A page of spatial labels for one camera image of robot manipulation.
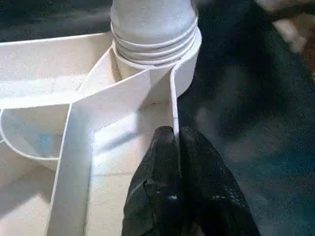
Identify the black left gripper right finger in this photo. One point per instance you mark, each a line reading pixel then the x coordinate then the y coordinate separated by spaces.
pixel 211 196

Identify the white plastic table top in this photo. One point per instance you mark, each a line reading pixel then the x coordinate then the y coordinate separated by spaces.
pixel 49 78

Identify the white plastic table leg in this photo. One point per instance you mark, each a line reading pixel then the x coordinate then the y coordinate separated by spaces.
pixel 152 24

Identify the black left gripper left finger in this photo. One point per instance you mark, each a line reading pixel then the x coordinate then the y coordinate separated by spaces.
pixel 155 196

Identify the black work mat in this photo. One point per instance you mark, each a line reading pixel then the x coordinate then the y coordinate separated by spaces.
pixel 246 123

